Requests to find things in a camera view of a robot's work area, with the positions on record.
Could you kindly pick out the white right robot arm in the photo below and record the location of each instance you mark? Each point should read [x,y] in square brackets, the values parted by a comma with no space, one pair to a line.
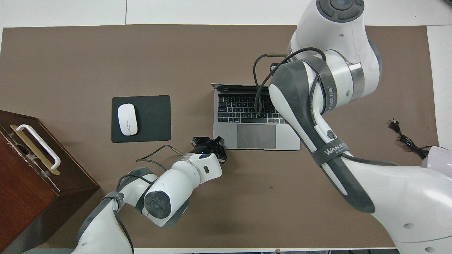
[388,190]

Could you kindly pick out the white computer mouse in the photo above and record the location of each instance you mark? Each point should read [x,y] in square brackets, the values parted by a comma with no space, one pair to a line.
[127,120]

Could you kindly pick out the black mouse pad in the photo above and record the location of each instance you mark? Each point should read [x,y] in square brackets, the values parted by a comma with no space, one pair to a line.
[155,120]

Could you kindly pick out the dark brown wooden box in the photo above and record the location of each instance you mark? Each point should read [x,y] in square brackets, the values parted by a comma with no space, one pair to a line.
[24,197]

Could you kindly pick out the grey aluminium laptop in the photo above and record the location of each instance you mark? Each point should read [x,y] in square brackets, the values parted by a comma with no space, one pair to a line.
[256,135]

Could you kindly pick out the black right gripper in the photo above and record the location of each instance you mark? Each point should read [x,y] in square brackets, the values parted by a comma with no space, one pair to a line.
[274,66]

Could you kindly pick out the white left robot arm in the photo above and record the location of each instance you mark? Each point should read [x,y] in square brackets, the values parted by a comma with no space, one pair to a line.
[183,176]

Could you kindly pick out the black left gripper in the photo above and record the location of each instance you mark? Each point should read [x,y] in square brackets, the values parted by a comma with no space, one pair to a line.
[208,148]

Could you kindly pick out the white desk lamp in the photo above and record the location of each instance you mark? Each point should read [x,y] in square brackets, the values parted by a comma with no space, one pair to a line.
[439,157]

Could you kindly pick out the brown table mat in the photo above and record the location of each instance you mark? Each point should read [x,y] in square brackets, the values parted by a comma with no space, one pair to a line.
[247,211]

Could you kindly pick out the gold plate on box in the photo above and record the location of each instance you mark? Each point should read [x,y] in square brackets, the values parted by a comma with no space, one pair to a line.
[53,171]

